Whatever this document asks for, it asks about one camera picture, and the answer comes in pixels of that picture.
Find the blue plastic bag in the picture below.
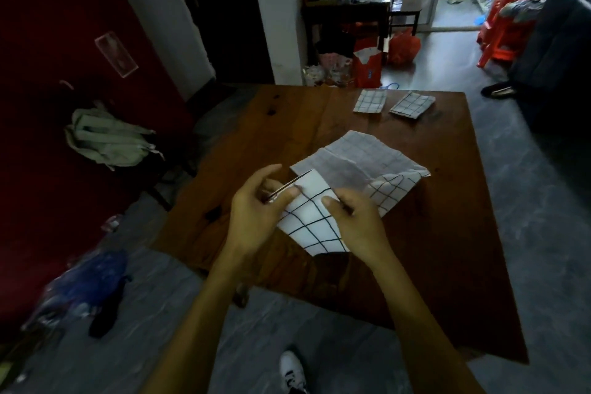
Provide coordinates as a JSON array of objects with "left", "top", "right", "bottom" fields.
[{"left": 22, "top": 249, "right": 130, "bottom": 330}]

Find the person's white shoe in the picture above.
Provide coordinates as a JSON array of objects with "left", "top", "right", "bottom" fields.
[{"left": 279, "top": 351, "right": 309, "bottom": 394}]

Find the person's left hand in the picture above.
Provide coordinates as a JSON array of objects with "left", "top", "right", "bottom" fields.
[{"left": 226, "top": 164, "right": 301, "bottom": 260}]

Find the stack of red plastic stools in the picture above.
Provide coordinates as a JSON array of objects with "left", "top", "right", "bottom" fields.
[{"left": 476, "top": 0, "right": 538, "bottom": 68}]

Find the black shoe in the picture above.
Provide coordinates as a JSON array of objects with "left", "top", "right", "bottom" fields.
[{"left": 480, "top": 83, "right": 515, "bottom": 99}]

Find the dark wooden side table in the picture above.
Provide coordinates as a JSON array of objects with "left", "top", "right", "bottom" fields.
[{"left": 301, "top": 0, "right": 392, "bottom": 67}]

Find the large white checked cloth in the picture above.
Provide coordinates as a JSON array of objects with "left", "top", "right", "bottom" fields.
[{"left": 275, "top": 130, "right": 431, "bottom": 257}]

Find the folded white checked cloth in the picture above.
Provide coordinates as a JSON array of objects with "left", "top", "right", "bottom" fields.
[
  {"left": 389, "top": 92, "right": 436, "bottom": 119},
  {"left": 353, "top": 89, "right": 388, "bottom": 115}
]

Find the person's right forearm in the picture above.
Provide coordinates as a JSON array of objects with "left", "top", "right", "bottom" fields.
[{"left": 365, "top": 246, "right": 485, "bottom": 394}]

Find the brown wooden table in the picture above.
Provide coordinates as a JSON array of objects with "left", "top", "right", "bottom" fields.
[{"left": 150, "top": 85, "right": 530, "bottom": 365}]

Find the green backpack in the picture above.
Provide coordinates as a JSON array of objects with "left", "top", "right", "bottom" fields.
[{"left": 64, "top": 107, "right": 164, "bottom": 172}]

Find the orange plastic bag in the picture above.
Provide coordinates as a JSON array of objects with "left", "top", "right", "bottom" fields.
[{"left": 387, "top": 32, "right": 422, "bottom": 66}]

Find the red paper bag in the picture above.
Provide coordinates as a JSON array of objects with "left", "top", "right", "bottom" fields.
[{"left": 353, "top": 48, "right": 384, "bottom": 89}]

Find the pink sticker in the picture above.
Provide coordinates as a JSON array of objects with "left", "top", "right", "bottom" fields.
[{"left": 94, "top": 31, "right": 139, "bottom": 79}]

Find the person's left forearm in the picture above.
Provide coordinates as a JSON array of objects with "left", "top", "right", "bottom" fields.
[{"left": 141, "top": 241, "right": 254, "bottom": 394}]

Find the person's right hand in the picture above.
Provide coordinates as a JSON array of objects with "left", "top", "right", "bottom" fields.
[{"left": 322, "top": 187, "right": 388, "bottom": 265}]

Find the dark red sofa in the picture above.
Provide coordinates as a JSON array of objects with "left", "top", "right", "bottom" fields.
[{"left": 0, "top": 0, "right": 197, "bottom": 330}]

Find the grey cloth on stools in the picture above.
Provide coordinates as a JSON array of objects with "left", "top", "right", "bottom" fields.
[{"left": 499, "top": 0, "right": 548, "bottom": 22}]

